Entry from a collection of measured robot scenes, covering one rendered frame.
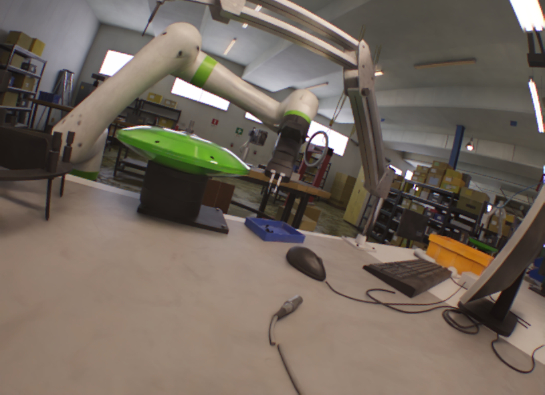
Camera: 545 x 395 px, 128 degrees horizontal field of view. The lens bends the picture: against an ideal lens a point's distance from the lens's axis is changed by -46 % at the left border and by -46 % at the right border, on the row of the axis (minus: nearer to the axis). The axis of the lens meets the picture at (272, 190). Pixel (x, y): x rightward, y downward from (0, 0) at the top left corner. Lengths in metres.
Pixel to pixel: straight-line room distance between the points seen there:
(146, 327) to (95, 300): 0.06
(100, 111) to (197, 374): 0.60
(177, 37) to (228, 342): 0.63
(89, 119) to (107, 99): 0.07
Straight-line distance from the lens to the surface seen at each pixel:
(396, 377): 0.32
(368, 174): 0.78
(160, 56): 0.66
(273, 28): 0.52
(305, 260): 0.46
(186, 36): 0.67
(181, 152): 0.40
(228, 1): 0.47
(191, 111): 9.35
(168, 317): 0.27
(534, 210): 0.53
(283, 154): 0.69
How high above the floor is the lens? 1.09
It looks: 7 degrees down
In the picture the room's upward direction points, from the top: 19 degrees clockwise
